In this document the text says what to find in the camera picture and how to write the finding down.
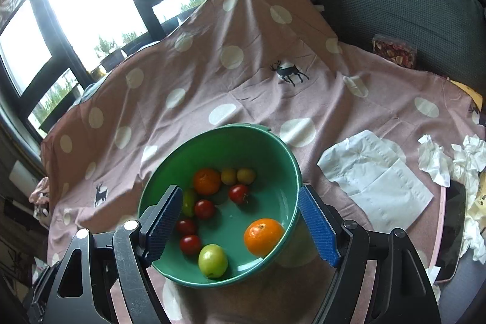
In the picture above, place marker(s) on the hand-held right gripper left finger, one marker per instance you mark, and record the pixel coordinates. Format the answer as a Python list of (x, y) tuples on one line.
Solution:
[(163, 225)]

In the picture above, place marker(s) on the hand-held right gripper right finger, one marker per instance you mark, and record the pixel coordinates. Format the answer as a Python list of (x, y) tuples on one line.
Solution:
[(317, 225)]

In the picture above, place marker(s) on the red cherry tomato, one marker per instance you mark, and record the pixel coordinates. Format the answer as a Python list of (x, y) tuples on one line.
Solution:
[(205, 209), (186, 226), (239, 194), (190, 244)]

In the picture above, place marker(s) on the small green round fruit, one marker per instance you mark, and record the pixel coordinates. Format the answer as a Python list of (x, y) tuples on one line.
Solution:
[(188, 203)]

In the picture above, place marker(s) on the orange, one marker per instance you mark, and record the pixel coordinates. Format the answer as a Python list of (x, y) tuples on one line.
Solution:
[(264, 236)]

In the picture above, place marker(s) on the green apple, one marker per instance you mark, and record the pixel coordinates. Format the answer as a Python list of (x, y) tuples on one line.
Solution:
[(212, 260)]

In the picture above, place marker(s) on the orange tomato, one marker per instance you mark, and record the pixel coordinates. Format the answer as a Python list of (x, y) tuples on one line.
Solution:
[(207, 181)]

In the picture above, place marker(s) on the green plastic bowl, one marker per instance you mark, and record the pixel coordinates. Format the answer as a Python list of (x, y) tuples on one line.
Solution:
[(265, 164)]

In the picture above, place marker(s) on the yellow cherry tomato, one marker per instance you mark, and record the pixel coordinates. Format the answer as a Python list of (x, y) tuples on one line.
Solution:
[(229, 176)]

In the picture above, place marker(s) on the yellow-brown round fruit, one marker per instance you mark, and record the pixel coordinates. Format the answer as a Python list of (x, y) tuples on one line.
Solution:
[(246, 175)]

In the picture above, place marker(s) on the flat white napkin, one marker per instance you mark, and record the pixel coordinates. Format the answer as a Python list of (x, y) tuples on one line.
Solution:
[(376, 176)]

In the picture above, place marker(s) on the floral cloth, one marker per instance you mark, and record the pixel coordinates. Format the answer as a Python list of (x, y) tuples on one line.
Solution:
[(40, 195)]

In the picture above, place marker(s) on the crumpled white tissue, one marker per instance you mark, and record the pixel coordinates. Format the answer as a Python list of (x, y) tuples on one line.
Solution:
[(433, 160), (469, 157), (474, 233)]

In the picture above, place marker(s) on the phone in pink case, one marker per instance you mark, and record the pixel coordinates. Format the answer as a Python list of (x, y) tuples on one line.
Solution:
[(452, 233)]

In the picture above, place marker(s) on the white cylinder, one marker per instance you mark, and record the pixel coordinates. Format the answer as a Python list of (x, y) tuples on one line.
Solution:
[(21, 172)]

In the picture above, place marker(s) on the pink polka-dot cloth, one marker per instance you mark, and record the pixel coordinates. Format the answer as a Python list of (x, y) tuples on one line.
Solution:
[(227, 81)]

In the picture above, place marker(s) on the dark plant pot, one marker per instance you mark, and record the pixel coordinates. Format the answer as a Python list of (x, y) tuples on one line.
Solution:
[(110, 60)]

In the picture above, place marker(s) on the clear packet of dried petals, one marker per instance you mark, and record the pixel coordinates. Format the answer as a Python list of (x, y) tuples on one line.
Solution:
[(395, 50)]

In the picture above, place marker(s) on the yellow paper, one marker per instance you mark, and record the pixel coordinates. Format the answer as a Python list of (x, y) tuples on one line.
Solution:
[(469, 90)]

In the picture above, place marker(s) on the dark-framed window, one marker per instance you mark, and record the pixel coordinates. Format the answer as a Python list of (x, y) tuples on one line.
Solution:
[(95, 5)]

